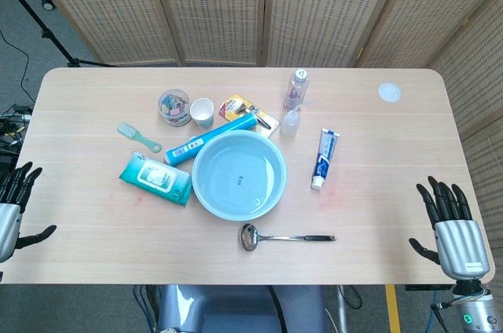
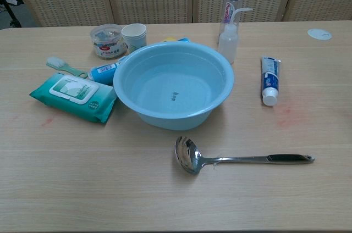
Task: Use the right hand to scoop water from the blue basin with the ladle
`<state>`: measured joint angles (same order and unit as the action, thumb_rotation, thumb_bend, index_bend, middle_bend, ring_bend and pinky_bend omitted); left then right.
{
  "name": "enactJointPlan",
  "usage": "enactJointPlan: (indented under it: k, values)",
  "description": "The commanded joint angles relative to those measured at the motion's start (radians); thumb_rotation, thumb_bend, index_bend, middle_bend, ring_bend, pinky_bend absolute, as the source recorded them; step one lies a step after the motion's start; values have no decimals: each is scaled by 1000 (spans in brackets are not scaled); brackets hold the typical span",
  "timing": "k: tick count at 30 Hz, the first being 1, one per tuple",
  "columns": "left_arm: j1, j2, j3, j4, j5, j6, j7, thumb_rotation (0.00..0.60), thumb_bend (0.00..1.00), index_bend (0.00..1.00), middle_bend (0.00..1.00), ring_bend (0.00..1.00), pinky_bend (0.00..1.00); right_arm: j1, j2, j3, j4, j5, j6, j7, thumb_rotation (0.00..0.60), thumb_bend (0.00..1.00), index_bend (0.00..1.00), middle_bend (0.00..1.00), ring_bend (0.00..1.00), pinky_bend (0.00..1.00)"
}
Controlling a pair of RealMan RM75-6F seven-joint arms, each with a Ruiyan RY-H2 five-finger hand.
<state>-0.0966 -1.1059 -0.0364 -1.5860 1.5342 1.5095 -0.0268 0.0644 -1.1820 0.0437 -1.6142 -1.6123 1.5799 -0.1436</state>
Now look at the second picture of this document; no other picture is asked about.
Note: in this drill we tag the clear bottle white cap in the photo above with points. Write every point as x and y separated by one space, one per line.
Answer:
231 5

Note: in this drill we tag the black tripod stand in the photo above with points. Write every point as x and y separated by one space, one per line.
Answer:
9 13

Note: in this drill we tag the green brush white bristles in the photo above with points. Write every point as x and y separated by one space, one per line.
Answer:
59 64

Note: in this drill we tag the white round grommet cover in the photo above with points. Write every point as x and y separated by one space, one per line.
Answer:
319 34

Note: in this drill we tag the green wet wipes pack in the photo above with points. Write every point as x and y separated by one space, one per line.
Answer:
71 98

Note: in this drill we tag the blue cylindrical tube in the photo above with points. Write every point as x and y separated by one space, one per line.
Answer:
103 73

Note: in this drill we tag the light blue plastic basin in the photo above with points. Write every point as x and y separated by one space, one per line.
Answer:
154 106

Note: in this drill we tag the clear jar of binder clips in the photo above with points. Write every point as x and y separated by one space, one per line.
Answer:
108 43

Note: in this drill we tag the white squeeze wash bottle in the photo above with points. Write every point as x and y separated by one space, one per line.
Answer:
228 44

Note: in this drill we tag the white paper cup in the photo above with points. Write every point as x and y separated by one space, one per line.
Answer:
134 38

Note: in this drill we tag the stainless steel ladle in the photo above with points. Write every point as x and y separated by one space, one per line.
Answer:
187 153

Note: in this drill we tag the yellow razor blister pack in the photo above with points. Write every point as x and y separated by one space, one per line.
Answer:
178 39

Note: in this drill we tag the blue white toothpaste tube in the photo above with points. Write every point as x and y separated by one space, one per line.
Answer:
270 79

